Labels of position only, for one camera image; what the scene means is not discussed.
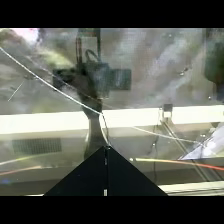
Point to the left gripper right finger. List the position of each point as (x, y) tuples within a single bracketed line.
[(130, 181)]

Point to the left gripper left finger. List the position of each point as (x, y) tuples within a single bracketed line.
[(86, 180)]

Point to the silver frame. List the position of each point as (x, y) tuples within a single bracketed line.
[(33, 121)]

